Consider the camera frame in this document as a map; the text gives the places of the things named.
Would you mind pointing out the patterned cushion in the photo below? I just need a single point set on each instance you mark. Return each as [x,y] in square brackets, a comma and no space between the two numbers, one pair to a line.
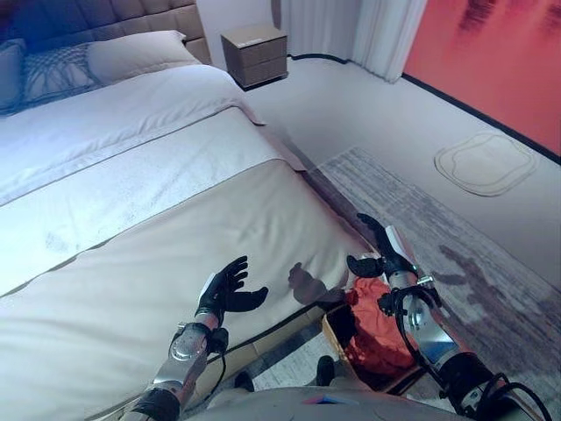
[57,74]

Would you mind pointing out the white curtain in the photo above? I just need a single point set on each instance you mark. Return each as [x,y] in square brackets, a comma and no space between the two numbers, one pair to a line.
[350,35]

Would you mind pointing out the brown wooden nightstand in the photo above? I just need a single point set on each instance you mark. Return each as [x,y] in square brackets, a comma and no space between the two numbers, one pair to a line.
[256,57]

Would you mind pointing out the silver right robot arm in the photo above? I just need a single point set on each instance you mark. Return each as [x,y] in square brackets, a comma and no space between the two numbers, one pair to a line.
[429,333]

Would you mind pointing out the cream pillow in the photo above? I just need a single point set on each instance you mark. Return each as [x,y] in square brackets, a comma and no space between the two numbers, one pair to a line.
[140,54]

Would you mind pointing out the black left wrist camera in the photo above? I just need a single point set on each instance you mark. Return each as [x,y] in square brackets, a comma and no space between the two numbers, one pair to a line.
[220,341]

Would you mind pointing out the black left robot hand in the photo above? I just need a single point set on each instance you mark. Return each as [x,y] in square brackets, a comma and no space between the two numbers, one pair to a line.
[219,298]

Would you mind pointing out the grey pillow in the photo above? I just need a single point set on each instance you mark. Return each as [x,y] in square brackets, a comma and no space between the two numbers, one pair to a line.
[11,79]

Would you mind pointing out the cream outlined floor mat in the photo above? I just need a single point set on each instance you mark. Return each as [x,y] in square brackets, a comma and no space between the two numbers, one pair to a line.
[486,164]

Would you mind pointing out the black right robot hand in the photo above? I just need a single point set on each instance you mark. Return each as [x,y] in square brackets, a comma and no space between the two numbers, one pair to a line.
[396,254]

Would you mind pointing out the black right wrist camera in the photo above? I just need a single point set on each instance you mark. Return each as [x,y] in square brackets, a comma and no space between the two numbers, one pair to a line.
[388,304]

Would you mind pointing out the brown tufted headboard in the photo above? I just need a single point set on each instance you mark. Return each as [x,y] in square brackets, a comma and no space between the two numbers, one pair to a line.
[109,17]

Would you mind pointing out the grey striped rug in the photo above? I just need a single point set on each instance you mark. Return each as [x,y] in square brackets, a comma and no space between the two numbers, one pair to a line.
[491,280]

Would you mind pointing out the beige upholstered bed base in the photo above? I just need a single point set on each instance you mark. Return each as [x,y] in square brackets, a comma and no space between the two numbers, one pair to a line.
[271,342]

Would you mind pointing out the white duvet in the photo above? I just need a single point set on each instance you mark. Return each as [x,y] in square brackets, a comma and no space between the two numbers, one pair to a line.
[131,144]

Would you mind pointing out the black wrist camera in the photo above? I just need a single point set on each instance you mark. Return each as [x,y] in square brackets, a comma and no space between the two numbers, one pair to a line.
[220,341]
[388,304]

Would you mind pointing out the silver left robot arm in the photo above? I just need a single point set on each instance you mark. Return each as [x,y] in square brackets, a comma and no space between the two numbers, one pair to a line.
[184,359]

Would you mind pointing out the brown basket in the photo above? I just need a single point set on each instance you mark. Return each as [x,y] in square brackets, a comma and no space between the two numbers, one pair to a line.
[339,333]

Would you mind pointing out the grey robot torso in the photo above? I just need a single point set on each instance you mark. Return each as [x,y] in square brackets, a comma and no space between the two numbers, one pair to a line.
[328,405]

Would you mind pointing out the red cloth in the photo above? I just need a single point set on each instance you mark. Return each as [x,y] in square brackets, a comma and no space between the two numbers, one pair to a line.
[377,329]

